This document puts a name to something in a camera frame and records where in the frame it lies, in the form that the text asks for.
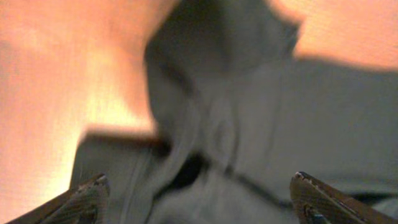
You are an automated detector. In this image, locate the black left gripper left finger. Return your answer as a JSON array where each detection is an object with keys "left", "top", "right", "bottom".
[{"left": 7, "top": 174, "right": 110, "bottom": 224}]

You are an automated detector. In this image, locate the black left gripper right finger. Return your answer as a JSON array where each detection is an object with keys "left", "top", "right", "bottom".
[{"left": 290, "top": 172, "right": 397, "bottom": 224}]

